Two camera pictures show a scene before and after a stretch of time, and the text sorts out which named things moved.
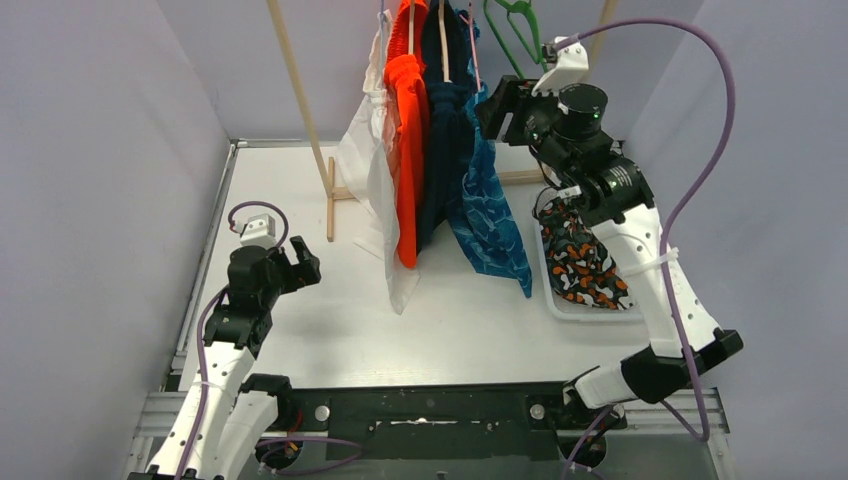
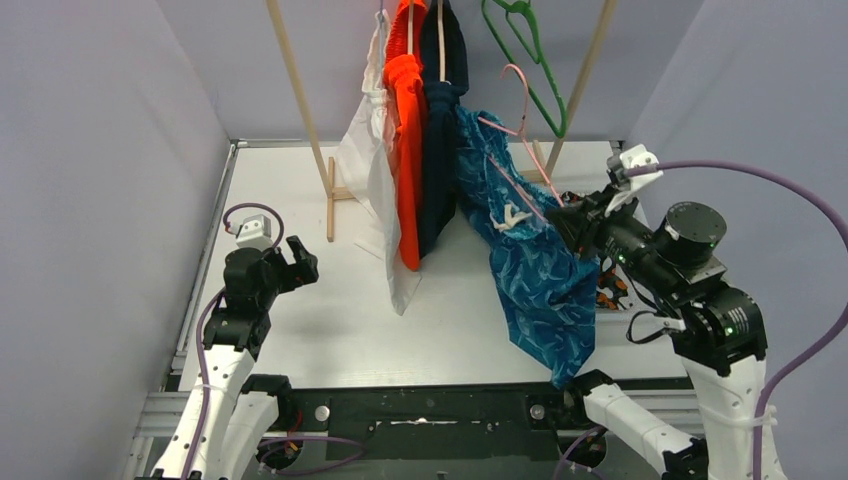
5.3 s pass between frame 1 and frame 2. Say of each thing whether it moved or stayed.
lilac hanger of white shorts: stayed
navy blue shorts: stayed
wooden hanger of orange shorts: stayed
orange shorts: stayed
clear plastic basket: moved
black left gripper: stayed
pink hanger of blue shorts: moved
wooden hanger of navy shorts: stayed
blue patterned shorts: moved
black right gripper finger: moved
